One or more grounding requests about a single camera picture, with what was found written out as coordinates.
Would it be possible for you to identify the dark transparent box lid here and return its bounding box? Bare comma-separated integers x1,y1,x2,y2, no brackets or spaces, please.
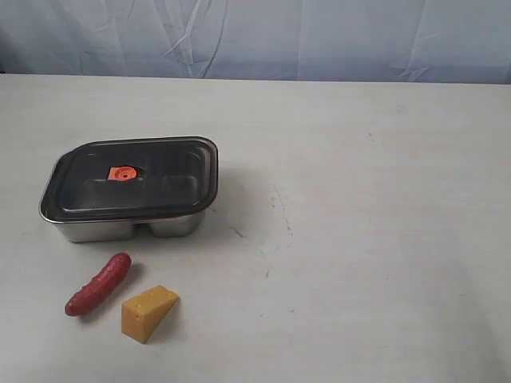
38,136,220,222

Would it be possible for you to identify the red toy sausage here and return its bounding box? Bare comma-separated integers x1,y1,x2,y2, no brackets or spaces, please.
65,253,132,317

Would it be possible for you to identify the yellow toy cheese wedge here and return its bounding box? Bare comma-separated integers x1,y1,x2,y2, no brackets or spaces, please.
121,285,180,344

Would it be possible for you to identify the steel two-compartment lunch box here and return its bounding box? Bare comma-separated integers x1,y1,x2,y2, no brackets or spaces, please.
38,136,220,244

